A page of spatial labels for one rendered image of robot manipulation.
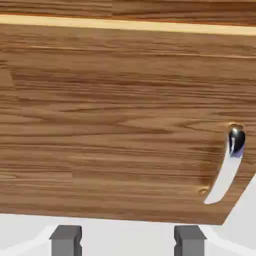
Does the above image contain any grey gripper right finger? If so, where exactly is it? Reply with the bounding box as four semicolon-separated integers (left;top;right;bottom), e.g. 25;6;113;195
173;224;256;256

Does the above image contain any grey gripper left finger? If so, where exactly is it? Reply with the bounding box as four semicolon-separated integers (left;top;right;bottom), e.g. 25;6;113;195
0;224;83;256

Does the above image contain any large wooden cabinet door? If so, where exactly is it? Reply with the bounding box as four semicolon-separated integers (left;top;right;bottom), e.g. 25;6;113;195
0;23;256;226

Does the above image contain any wooden cabinet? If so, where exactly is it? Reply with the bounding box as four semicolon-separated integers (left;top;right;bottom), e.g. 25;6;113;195
0;0;256;226

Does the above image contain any wooden cabinet front panel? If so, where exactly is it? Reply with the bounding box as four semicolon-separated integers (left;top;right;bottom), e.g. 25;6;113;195
0;0;256;27

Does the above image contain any curved silver metal handle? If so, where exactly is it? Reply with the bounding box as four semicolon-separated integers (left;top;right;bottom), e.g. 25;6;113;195
203;123;247;205

